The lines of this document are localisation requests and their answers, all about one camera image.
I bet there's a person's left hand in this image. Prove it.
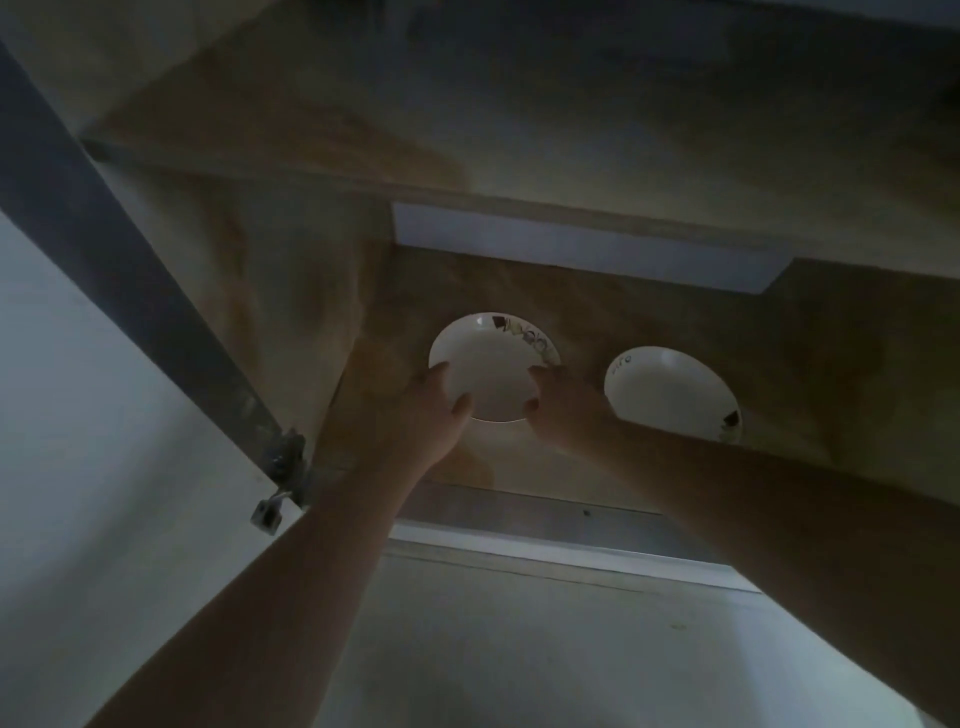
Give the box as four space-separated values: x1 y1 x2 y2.
359 362 475 481

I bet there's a person's right hand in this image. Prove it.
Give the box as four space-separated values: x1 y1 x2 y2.
523 365 624 459

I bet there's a white plate with cartoon print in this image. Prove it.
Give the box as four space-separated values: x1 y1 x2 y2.
428 311 562 424
604 345 744 445

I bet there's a pale green cabinet door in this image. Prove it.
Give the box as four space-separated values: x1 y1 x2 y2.
0 213 316 728

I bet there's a person's right forearm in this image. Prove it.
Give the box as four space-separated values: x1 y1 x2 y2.
599 419 960 721

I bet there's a person's left forearm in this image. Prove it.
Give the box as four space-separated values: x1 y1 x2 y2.
86 457 421 728

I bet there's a metal door hinge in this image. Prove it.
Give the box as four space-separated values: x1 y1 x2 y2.
251 431 309 534

